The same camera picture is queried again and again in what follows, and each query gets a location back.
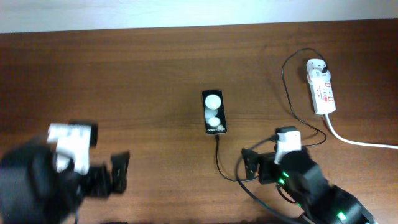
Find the black charging cable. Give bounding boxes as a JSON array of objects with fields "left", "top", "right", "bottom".
[{"left": 214, "top": 47, "right": 328, "bottom": 182}]

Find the black smartphone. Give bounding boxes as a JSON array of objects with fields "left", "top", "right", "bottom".
[{"left": 201, "top": 90, "right": 228, "bottom": 135}]

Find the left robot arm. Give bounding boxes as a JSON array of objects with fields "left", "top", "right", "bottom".
[{"left": 1, "top": 141, "right": 130, "bottom": 223}]

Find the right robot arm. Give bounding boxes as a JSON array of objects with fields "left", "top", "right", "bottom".
[{"left": 241, "top": 149, "right": 376, "bottom": 224}]

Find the black usb plug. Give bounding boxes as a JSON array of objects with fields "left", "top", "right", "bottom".
[{"left": 322, "top": 65, "right": 328, "bottom": 73}]

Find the white power strip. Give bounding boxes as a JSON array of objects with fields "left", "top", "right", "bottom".
[{"left": 306, "top": 59, "right": 336, "bottom": 115}]

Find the white power strip cord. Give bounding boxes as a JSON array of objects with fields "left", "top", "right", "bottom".
[{"left": 322, "top": 113, "right": 398, "bottom": 150}]

